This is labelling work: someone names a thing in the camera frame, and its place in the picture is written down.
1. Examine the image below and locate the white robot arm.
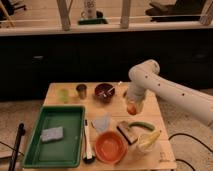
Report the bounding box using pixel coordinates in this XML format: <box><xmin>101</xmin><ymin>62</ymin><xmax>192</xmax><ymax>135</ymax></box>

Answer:
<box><xmin>126</xmin><ymin>59</ymin><xmax>213</xmax><ymax>130</ymax></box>

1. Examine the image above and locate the dark brown bowl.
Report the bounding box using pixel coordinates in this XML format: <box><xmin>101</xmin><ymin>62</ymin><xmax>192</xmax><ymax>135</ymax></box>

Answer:
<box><xmin>94</xmin><ymin>83</ymin><xmax>115</xmax><ymax>103</ymax></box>

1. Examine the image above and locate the orange-red bowl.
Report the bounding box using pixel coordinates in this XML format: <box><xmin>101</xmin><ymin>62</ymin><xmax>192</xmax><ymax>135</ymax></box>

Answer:
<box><xmin>94</xmin><ymin>131</ymin><xmax>128</xmax><ymax>164</ymax></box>

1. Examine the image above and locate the green cucumber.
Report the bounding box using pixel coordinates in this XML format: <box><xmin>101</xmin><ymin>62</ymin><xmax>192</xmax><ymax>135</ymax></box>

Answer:
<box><xmin>129</xmin><ymin>122</ymin><xmax>155</xmax><ymax>131</ymax></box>

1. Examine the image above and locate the brown block eraser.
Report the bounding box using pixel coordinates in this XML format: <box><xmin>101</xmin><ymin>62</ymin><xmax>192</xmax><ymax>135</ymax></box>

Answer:
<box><xmin>117</xmin><ymin>123</ymin><xmax>137</xmax><ymax>145</ymax></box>

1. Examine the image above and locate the grey cloth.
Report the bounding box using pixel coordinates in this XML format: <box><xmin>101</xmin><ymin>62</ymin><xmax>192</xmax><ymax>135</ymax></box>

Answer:
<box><xmin>91</xmin><ymin>114</ymin><xmax>110</xmax><ymax>133</ymax></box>

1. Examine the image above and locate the green translucent cup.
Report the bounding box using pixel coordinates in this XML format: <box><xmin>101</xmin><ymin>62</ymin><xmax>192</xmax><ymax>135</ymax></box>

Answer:
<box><xmin>58</xmin><ymin>89</ymin><xmax>69</xmax><ymax>103</ymax></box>

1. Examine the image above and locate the grey sponge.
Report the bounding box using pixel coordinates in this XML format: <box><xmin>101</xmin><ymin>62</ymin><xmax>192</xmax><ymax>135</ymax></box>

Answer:
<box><xmin>40</xmin><ymin>127</ymin><xmax>64</xmax><ymax>142</ymax></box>

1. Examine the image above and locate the green plastic tray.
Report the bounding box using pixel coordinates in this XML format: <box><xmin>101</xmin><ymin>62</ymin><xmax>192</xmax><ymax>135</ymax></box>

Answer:
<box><xmin>23</xmin><ymin>106</ymin><xmax>85</xmax><ymax>168</ymax></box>

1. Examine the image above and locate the white mug on green tray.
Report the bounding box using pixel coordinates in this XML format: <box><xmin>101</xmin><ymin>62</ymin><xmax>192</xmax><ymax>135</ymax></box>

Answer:
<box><xmin>78</xmin><ymin>0</ymin><xmax>107</xmax><ymax>25</ymax></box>

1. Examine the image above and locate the black stand pole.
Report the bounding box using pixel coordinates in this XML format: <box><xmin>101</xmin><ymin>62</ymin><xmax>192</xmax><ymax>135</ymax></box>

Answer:
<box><xmin>8</xmin><ymin>123</ymin><xmax>25</xmax><ymax>171</ymax></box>

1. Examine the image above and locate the black cable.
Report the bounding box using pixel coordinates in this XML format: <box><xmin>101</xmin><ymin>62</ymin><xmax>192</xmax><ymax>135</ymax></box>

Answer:
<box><xmin>168</xmin><ymin>132</ymin><xmax>213</xmax><ymax>171</ymax></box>

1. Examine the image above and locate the white handled brush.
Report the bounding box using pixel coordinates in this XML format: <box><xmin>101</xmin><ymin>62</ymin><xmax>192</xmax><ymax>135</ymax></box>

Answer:
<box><xmin>83</xmin><ymin>120</ymin><xmax>95</xmax><ymax>164</ymax></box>

